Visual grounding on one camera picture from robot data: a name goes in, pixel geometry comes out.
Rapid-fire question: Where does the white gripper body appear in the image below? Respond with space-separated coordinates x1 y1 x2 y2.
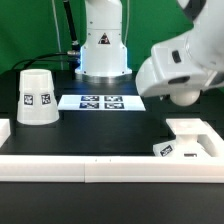
136 33 206 98

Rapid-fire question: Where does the white lamp base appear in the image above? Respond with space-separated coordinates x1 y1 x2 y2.
153 118 210 159

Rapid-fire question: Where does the white lamp bulb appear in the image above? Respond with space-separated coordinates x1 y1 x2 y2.
170 90 200 106

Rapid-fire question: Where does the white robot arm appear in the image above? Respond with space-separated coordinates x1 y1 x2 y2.
76 0 224 98

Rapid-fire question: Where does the white lamp shade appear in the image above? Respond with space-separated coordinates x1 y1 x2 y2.
17 69 59 125

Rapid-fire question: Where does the white marker sheet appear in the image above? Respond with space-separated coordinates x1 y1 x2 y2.
58 95 145 111

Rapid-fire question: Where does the white right fence wall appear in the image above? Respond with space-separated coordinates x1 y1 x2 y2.
198 122 224 158

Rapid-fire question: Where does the white fence wall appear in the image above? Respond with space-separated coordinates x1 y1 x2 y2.
0 155 224 183
198 122 224 158
0 119 11 148

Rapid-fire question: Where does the black cable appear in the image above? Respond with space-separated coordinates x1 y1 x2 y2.
11 52 81 71

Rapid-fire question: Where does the white front fence wall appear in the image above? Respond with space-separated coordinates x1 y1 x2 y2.
0 155 224 183

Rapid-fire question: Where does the white left fence wall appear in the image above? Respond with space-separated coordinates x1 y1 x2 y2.
0 119 11 148

